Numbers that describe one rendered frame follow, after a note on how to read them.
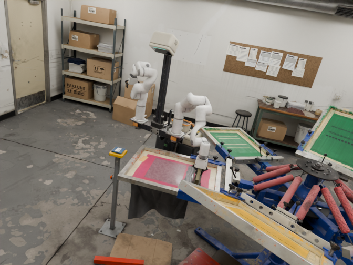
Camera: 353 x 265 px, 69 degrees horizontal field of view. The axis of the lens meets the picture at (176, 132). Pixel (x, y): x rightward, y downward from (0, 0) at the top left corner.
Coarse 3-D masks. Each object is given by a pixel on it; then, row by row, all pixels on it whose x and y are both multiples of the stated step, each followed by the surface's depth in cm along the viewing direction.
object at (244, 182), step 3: (240, 180) 208; (243, 180) 209; (246, 180) 210; (240, 183) 206; (243, 183) 205; (246, 183) 206; (249, 183) 206; (252, 183) 207; (237, 186) 207; (243, 186) 206; (246, 186) 205; (249, 186) 205; (252, 186) 204; (249, 189) 206
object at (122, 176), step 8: (136, 152) 232; (160, 152) 244; (168, 152) 242; (136, 160) 226; (192, 160) 239; (128, 168) 207; (120, 176) 196; (128, 176) 197; (216, 176) 218; (136, 184) 195; (144, 184) 193; (152, 184) 193; (160, 184) 194; (216, 184) 207; (168, 192) 192; (176, 192) 190
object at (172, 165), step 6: (150, 156) 237; (156, 156) 239; (144, 162) 226; (150, 162) 227; (156, 162) 229; (162, 162) 231; (168, 162) 232; (174, 162) 234; (180, 162) 236; (162, 168) 222; (168, 168) 223; (174, 168) 225; (180, 168) 226; (186, 168) 228; (180, 174) 218; (204, 174) 224; (204, 180) 215
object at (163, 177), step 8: (144, 168) 217; (152, 168) 219; (136, 176) 205; (144, 176) 207; (152, 176) 208; (160, 176) 210; (168, 176) 212; (176, 176) 214; (184, 176) 216; (168, 184) 202; (176, 184) 204; (208, 184) 211
